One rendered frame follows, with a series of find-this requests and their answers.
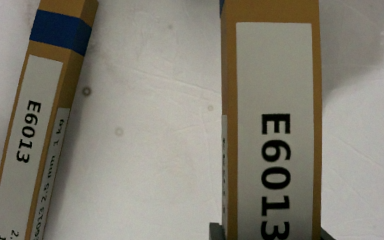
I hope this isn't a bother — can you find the tan welding electrode pack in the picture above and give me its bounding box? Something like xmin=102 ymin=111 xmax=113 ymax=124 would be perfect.
xmin=0 ymin=0 xmax=99 ymax=240
xmin=219 ymin=0 xmax=322 ymax=240

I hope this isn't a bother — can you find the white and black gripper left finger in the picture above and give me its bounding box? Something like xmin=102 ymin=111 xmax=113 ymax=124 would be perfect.
xmin=209 ymin=222 xmax=225 ymax=240

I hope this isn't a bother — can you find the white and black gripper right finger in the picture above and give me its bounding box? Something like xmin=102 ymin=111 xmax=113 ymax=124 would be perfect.
xmin=320 ymin=227 xmax=336 ymax=240

